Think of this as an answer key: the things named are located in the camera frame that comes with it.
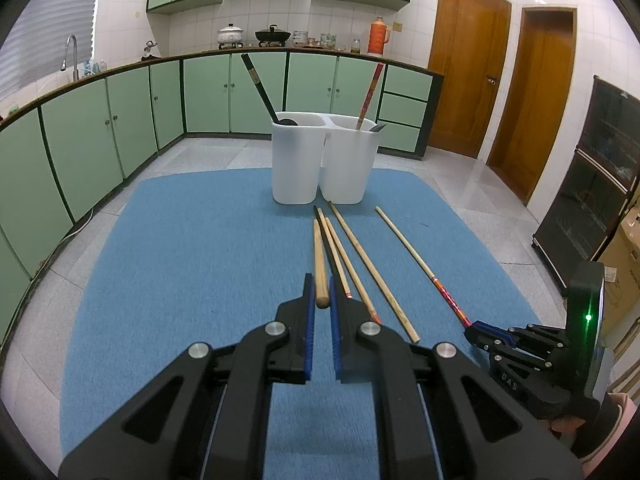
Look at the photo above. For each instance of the small glass jar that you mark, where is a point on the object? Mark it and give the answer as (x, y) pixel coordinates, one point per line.
(355, 46)

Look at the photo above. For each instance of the white cooking pot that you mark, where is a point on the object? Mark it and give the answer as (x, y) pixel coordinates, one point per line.
(231, 36)

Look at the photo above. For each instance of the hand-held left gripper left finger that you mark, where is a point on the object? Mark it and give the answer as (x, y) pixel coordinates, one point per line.
(310, 330)

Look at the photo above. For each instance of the black chopstick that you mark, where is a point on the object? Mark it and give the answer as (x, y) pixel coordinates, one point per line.
(327, 245)
(257, 85)

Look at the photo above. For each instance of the wooden chopstick red tip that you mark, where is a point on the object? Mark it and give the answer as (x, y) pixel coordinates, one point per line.
(350, 270)

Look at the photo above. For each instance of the patterned ceramic jar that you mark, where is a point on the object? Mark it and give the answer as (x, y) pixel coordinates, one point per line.
(328, 41)

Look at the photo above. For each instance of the bottles beside sink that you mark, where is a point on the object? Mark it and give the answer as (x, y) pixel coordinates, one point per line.
(95, 67)

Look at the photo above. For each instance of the orange thermos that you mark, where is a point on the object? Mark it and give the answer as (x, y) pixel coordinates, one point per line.
(377, 40)

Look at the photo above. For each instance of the black plastic spoon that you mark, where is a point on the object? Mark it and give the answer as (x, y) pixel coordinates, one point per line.
(287, 122)

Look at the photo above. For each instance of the wooden chopstick red patterned end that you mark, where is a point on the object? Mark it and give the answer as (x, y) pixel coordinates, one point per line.
(418, 260)
(370, 95)

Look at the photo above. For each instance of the green lower cabinets with countertop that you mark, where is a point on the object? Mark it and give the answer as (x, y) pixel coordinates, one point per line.
(75, 135)

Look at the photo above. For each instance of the plain wooden chopstick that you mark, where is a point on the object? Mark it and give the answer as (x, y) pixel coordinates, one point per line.
(371, 270)

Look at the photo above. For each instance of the person's right hand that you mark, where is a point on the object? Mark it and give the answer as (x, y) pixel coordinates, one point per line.
(565, 422)

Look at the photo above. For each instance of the black glass-front cabinet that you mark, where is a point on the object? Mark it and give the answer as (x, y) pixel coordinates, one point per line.
(590, 185)

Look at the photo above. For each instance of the black wok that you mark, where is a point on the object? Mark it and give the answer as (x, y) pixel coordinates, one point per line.
(272, 36)

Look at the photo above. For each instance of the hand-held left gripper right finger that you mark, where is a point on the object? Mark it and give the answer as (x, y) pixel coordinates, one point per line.
(336, 335)

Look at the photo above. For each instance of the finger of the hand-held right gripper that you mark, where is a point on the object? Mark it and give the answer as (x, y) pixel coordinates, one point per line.
(535, 337)
(505, 375)

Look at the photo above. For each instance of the wooden door in recess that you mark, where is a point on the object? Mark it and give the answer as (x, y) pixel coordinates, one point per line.
(530, 110)

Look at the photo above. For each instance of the person's right forearm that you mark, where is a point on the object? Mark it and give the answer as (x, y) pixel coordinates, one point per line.
(620, 420)

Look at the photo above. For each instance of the stack of bowls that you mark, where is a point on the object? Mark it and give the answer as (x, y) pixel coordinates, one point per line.
(300, 38)

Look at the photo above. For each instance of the white window blind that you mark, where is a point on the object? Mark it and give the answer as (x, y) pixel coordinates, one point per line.
(50, 35)

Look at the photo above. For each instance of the light wooden chopstick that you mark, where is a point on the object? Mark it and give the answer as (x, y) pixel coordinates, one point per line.
(320, 270)

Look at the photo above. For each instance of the cardboard box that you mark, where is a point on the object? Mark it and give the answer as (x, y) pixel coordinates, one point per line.
(627, 270)

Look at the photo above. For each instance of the white two-compartment utensil holder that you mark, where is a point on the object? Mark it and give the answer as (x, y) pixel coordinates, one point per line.
(295, 160)

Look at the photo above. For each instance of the metal kitchen faucet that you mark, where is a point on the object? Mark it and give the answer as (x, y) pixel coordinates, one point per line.
(75, 45)

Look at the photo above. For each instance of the blue mat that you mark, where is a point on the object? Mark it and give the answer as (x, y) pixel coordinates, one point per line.
(175, 285)

